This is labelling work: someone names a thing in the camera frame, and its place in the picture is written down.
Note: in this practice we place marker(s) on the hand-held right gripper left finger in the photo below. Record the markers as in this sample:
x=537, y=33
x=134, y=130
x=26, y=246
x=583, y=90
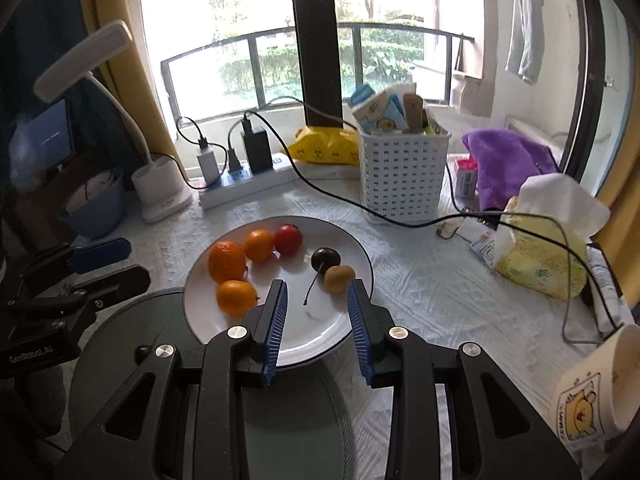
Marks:
x=275, y=330

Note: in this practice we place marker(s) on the yellow tissue pack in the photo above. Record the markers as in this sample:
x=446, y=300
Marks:
x=540, y=260

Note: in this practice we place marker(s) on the hanging grey garment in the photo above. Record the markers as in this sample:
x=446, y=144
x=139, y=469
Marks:
x=527, y=25

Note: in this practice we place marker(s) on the dark sliding door frame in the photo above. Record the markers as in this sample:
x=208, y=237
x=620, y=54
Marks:
x=320, y=35

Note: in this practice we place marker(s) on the white power strip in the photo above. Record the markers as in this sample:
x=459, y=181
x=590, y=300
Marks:
x=240, y=185

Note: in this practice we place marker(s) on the grey round mat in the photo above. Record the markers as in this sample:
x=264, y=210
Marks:
x=295, y=435

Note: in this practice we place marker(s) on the brown packet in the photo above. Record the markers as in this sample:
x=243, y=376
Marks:
x=414, y=110

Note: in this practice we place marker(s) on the cherry tomato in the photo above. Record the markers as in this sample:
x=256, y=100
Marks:
x=288, y=240

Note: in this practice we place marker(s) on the white plastic basket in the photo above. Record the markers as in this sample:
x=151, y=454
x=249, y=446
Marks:
x=405, y=175

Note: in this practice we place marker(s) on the clear plastic bag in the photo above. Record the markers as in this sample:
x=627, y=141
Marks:
x=22, y=155

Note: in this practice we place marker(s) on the large mandarin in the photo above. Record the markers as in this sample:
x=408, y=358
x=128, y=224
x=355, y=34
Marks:
x=227, y=260

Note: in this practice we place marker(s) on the tablet screen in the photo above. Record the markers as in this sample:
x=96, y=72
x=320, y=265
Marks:
x=52, y=135

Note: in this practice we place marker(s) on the white blue sachet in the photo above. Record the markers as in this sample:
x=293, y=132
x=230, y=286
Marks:
x=484, y=249

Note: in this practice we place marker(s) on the white plate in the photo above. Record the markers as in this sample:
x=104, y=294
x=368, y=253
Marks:
x=315, y=325

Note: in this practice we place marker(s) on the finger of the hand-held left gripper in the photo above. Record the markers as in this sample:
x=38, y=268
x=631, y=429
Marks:
x=115, y=280
x=100, y=251

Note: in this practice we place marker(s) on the white desk lamp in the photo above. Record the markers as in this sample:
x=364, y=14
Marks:
x=160, y=190

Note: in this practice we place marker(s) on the blue bowl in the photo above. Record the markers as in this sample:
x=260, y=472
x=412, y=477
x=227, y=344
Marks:
x=95, y=220

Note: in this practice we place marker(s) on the cartoon print mug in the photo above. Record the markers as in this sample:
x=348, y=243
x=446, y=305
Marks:
x=590, y=400

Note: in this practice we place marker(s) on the black charger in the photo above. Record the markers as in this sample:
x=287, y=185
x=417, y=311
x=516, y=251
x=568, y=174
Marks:
x=257, y=150

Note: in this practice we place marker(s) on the balcony railing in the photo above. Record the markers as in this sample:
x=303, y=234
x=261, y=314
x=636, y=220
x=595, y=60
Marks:
x=358, y=60

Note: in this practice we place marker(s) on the dark cherry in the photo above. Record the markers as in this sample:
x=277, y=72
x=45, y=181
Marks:
x=325, y=259

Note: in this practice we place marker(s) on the white charger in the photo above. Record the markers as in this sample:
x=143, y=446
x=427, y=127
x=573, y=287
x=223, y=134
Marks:
x=207, y=165

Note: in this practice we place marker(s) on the purple cloth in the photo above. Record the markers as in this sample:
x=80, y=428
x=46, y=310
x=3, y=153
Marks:
x=510, y=160

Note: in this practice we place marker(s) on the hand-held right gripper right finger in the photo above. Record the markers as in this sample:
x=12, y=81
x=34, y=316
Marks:
x=357, y=330

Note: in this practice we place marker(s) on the small orange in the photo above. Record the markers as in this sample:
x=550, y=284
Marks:
x=236, y=298
x=259, y=245

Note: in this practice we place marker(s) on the white quilted tablecloth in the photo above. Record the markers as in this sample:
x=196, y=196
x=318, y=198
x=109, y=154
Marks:
x=410, y=270

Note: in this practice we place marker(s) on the blue white carton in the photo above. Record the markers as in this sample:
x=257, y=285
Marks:
x=375, y=110

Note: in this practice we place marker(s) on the yellow packet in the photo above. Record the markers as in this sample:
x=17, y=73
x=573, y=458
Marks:
x=325, y=147

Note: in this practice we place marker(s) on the white tube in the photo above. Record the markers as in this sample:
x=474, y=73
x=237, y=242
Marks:
x=607, y=285

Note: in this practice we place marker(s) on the white red small box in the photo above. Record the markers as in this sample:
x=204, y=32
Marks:
x=465, y=182

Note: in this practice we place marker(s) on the small green kiwi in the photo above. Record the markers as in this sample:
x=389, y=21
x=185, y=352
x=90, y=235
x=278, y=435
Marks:
x=339, y=279

